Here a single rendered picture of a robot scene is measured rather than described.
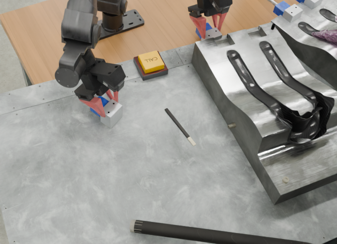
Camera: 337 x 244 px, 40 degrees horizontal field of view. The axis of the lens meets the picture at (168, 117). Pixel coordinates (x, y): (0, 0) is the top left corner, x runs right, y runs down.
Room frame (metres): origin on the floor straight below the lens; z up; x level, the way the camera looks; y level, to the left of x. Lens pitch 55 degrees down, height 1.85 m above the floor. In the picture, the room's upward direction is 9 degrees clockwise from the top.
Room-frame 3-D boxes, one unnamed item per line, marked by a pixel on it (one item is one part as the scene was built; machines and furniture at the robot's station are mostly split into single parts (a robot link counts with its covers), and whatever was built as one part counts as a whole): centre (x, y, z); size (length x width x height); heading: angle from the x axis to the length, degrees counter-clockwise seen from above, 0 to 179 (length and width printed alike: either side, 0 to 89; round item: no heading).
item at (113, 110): (0.71, 0.20, 0.83); 0.13 x 0.05 x 0.05; 62
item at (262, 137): (0.79, -0.28, 0.87); 0.50 x 0.26 x 0.14; 31
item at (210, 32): (1.06, -0.06, 0.83); 0.13 x 0.05 x 0.05; 36
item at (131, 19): (1.04, 0.22, 0.84); 0.20 x 0.07 x 0.08; 127
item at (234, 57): (0.81, -0.28, 0.92); 0.35 x 0.16 x 0.09; 31
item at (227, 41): (0.96, -0.12, 0.87); 0.05 x 0.05 x 0.04; 31
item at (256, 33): (1.02, -0.22, 0.87); 0.05 x 0.05 x 0.04; 31
